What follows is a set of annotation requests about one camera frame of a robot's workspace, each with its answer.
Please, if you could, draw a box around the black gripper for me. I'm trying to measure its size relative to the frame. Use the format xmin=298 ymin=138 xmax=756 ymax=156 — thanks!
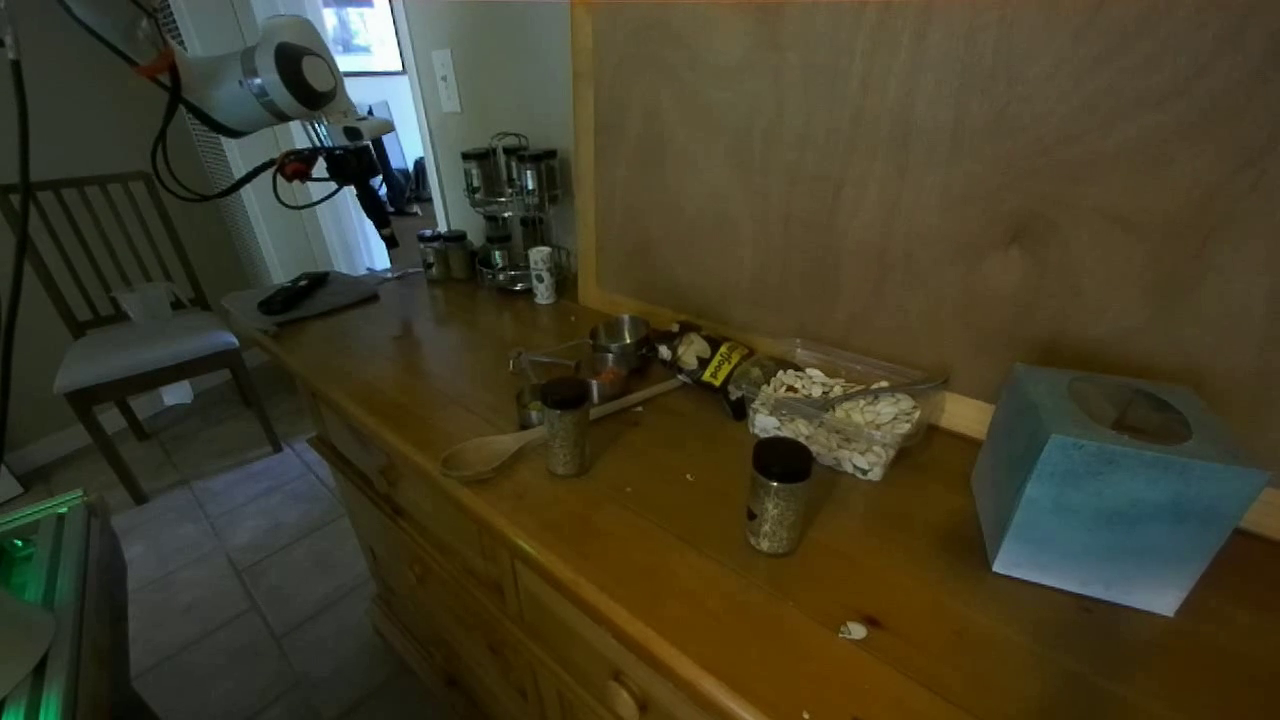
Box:
xmin=323 ymin=138 xmax=407 ymax=269

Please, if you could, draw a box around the glass spice jar black lid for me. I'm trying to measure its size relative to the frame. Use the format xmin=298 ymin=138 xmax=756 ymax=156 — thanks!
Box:
xmin=442 ymin=228 xmax=482 ymax=283
xmin=459 ymin=145 xmax=504 ymax=211
xmin=519 ymin=147 xmax=566 ymax=211
xmin=491 ymin=138 xmax=531 ymax=205
xmin=416 ymin=228 xmax=453 ymax=288

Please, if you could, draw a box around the robot base stand green light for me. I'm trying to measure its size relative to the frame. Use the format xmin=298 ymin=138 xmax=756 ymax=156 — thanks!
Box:
xmin=0 ymin=485 xmax=133 ymax=720

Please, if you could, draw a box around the chrome rotating seasoning rack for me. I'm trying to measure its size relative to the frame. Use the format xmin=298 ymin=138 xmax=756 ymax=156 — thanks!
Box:
xmin=457 ymin=127 xmax=572 ymax=301

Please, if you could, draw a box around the small white container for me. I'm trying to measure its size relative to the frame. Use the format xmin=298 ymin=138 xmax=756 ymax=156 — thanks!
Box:
xmin=526 ymin=239 xmax=559 ymax=308

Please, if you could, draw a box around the black remote control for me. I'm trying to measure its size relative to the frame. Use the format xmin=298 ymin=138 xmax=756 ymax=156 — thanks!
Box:
xmin=258 ymin=269 xmax=338 ymax=320

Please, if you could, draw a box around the wooden spoon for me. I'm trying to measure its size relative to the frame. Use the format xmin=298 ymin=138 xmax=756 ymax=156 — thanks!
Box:
xmin=442 ymin=422 xmax=558 ymax=487

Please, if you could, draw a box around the small metal cup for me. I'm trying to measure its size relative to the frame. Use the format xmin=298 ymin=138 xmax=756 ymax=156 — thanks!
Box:
xmin=586 ymin=312 xmax=661 ymax=393

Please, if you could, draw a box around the wooden chair grey cushion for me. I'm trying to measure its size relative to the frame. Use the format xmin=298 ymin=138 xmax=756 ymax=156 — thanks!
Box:
xmin=0 ymin=170 xmax=288 ymax=507

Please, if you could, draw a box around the metal cup with spoon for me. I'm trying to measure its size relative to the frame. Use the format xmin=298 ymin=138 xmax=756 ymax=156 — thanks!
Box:
xmin=531 ymin=373 xmax=600 ymax=485

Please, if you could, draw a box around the metal knife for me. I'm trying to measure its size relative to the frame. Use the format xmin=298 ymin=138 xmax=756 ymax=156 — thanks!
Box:
xmin=589 ymin=373 xmax=699 ymax=424

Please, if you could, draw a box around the metal cup right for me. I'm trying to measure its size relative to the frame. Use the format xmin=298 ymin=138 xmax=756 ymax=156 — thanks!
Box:
xmin=742 ymin=435 xmax=820 ymax=561

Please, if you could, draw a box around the large plywood board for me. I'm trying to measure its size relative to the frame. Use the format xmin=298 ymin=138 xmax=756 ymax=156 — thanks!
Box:
xmin=572 ymin=0 xmax=1280 ymax=544

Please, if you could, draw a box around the blue cube box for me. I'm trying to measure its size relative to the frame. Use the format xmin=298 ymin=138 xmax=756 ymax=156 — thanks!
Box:
xmin=967 ymin=359 xmax=1278 ymax=622

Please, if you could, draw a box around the white light switch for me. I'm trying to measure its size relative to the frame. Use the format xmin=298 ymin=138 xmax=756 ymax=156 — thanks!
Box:
xmin=430 ymin=50 xmax=465 ymax=119

